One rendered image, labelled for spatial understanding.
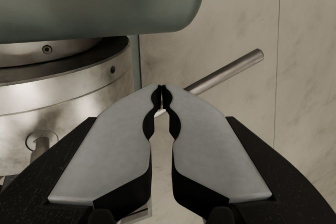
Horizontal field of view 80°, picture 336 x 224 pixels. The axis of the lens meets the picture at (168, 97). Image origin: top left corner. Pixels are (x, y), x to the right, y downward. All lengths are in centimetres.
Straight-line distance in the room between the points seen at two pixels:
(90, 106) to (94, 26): 11
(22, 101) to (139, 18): 15
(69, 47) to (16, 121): 11
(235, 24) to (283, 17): 52
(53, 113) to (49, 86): 3
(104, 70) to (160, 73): 141
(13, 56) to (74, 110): 9
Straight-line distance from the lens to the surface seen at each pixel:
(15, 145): 30
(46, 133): 29
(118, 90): 31
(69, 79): 26
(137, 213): 96
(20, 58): 30
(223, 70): 19
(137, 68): 101
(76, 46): 31
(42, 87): 26
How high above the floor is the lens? 146
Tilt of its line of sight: 54 degrees down
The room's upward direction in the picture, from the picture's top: 143 degrees clockwise
